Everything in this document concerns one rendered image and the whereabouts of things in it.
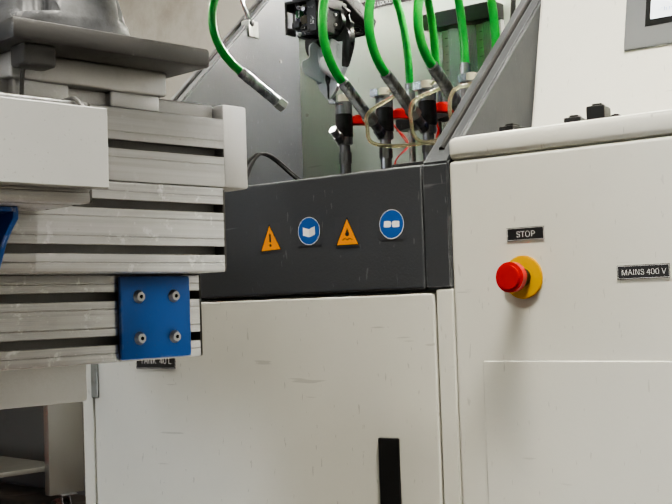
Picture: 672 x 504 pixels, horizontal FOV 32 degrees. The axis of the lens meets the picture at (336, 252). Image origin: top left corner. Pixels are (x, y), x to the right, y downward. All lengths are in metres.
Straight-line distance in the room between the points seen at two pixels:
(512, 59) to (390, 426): 0.54
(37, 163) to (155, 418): 0.88
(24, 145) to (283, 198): 0.71
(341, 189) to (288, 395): 0.30
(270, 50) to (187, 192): 1.08
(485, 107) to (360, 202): 0.21
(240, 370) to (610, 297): 0.57
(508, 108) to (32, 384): 0.75
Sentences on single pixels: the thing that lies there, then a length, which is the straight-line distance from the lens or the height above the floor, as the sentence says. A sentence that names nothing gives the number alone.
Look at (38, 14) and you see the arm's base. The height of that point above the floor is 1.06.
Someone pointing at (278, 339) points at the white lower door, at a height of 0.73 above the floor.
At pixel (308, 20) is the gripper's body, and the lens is 1.84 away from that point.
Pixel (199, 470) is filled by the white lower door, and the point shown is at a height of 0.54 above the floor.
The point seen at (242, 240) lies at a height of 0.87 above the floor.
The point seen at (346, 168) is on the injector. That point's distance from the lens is 1.87.
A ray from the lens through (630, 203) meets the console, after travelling 1.35.
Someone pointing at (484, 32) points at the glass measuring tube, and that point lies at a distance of 2.06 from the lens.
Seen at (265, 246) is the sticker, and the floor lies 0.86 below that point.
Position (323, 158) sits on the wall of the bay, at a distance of 2.26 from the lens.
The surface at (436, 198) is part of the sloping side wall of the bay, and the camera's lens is 1.47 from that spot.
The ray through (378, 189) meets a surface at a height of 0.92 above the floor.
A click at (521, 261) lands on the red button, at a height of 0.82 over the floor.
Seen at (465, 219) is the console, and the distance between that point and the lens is 1.45.
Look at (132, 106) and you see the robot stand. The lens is 1.19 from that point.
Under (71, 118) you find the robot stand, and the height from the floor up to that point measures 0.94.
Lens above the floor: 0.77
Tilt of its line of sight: 3 degrees up
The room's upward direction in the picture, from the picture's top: 2 degrees counter-clockwise
